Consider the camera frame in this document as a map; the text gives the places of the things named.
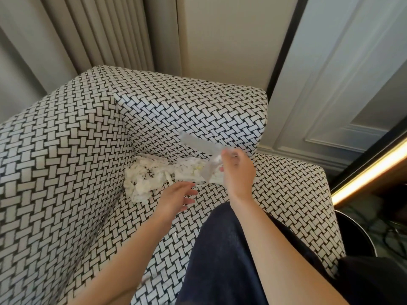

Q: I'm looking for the person's right hand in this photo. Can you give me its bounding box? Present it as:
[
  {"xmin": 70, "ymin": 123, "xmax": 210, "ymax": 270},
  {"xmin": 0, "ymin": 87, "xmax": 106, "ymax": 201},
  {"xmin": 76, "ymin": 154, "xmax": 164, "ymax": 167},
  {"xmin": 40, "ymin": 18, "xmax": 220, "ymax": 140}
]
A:
[{"xmin": 220, "ymin": 147, "xmax": 256, "ymax": 204}]

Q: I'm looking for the person's left hand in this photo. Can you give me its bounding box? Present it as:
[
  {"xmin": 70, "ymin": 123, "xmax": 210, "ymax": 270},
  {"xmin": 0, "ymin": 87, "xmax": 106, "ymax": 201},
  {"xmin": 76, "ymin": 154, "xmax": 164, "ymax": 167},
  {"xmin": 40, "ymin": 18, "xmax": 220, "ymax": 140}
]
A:
[{"xmin": 156, "ymin": 180, "xmax": 199, "ymax": 220}]

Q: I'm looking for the pile of white paper scraps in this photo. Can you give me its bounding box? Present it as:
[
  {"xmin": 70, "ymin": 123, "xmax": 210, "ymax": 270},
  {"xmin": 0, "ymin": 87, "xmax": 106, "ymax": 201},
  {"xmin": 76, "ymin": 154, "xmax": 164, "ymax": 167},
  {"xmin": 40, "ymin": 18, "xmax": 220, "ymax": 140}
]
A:
[{"xmin": 123, "ymin": 154, "xmax": 229, "ymax": 205}]

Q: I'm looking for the translucent white plastic wrapper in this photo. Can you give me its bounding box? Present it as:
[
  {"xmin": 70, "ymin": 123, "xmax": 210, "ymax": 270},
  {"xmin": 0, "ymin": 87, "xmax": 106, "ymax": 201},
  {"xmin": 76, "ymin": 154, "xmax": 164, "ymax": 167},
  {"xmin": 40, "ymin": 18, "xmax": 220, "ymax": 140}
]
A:
[{"xmin": 178, "ymin": 130, "xmax": 226, "ymax": 185}]

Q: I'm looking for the black white woven-pattern sofa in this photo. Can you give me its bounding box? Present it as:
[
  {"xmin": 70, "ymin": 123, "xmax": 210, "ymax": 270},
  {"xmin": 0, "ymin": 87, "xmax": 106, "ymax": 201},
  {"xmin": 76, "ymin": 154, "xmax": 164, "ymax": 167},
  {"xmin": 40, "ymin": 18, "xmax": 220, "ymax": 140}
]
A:
[{"xmin": 0, "ymin": 65, "xmax": 347, "ymax": 305}]

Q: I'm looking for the person's left forearm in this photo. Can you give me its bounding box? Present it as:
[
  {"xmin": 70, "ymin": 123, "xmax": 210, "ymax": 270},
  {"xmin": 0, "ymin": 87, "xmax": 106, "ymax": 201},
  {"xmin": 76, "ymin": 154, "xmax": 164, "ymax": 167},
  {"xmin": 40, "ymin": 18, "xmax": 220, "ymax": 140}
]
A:
[{"xmin": 68, "ymin": 211, "xmax": 178, "ymax": 305}]

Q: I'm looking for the person's right forearm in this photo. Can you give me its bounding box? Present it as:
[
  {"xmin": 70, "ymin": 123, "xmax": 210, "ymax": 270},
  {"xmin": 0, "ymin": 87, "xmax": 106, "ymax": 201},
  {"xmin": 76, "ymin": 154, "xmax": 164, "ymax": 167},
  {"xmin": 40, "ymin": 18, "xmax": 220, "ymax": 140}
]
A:
[{"xmin": 229, "ymin": 197, "xmax": 350, "ymax": 305}]

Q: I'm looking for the black round trash bin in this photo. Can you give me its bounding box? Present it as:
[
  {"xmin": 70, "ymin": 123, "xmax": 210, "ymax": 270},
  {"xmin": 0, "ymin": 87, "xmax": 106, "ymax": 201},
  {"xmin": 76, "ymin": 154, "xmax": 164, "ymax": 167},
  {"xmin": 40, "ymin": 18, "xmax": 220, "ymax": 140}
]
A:
[{"xmin": 334, "ymin": 210, "xmax": 378, "ymax": 258}]

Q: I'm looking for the lit yellow light strip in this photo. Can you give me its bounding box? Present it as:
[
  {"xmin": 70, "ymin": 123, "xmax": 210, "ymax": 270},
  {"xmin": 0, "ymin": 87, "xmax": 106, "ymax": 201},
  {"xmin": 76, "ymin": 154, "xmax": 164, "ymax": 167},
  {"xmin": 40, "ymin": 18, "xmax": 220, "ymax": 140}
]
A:
[{"xmin": 330, "ymin": 145, "xmax": 407, "ymax": 205}]

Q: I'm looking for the wooden headboard panel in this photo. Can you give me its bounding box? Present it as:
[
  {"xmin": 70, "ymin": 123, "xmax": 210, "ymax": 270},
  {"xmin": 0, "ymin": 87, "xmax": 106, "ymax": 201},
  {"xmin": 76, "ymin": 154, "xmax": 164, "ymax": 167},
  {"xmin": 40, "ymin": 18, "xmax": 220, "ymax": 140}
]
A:
[{"xmin": 337, "ymin": 161, "xmax": 407, "ymax": 210}]

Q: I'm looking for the pleated beige curtain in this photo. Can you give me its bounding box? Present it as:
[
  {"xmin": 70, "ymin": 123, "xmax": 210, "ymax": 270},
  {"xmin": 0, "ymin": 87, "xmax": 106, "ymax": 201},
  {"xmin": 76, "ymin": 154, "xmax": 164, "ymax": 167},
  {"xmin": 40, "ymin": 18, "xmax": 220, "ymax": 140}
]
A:
[{"xmin": 0, "ymin": 0, "xmax": 182, "ymax": 94}]

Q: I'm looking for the sheer white curtain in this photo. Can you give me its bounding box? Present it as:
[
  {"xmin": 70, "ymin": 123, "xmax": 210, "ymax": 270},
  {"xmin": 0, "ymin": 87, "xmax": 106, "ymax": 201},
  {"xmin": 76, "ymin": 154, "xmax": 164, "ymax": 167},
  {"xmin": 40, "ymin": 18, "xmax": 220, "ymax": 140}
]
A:
[{"xmin": 0, "ymin": 27, "xmax": 48, "ymax": 124}]

